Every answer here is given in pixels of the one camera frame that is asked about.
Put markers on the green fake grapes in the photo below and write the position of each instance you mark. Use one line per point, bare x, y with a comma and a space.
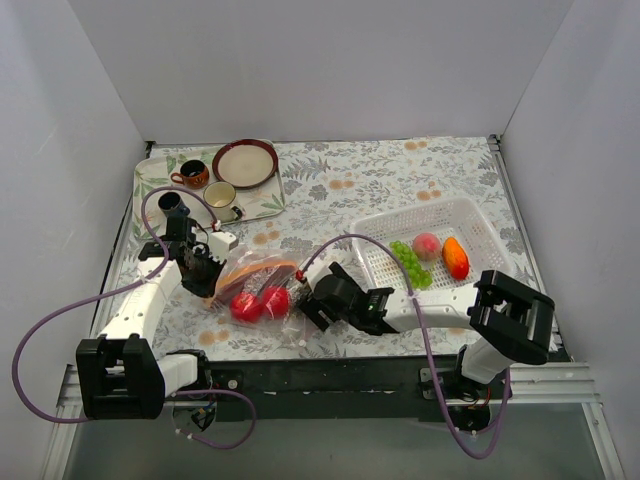
420, 277

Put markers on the white perforated plastic basket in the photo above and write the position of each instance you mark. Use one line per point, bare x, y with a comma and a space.
417, 234

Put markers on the aluminium frame rail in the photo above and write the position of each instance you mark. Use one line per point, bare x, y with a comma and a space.
553, 383

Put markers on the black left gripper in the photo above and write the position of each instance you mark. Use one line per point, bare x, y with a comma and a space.
201, 273

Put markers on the red fake tomato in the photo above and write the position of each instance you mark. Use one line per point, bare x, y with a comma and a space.
246, 307
276, 301

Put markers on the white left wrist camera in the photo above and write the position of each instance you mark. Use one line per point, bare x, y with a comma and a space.
220, 242

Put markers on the dark blue small cup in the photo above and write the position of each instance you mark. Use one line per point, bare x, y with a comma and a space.
172, 205

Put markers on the orange red fake mango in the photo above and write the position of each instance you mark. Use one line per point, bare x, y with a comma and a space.
455, 259

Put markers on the floral serving tray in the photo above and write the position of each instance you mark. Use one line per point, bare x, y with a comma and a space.
152, 179

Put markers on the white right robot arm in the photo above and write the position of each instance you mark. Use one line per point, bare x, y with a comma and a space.
514, 320

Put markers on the cream enamel mug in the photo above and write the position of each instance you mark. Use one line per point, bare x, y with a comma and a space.
222, 198

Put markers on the pink fake peach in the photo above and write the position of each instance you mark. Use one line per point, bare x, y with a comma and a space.
427, 247

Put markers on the clear zip top bag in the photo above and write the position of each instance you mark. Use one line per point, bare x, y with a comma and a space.
292, 329

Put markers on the brown orange teacup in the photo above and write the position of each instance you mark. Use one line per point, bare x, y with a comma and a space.
193, 174

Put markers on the red rimmed cream plate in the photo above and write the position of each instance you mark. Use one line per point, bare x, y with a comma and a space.
246, 163

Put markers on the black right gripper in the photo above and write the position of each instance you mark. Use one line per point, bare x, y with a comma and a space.
314, 310

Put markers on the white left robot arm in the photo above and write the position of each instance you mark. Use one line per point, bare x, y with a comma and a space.
119, 376

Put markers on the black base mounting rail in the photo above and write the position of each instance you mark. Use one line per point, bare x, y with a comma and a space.
351, 388

